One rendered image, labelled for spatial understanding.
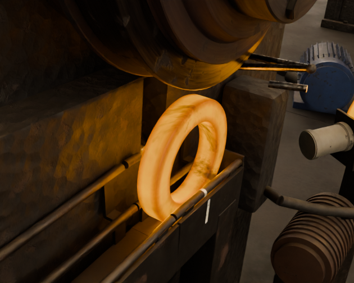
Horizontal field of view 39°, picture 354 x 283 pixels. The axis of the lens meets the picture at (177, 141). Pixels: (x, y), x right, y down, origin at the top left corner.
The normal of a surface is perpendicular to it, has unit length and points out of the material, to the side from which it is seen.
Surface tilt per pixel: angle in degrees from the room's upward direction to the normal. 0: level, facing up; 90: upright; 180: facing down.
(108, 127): 90
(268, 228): 0
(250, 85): 0
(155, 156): 63
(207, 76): 90
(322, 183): 0
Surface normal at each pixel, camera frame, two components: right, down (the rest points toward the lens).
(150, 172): -0.53, 0.15
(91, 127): 0.84, 0.31
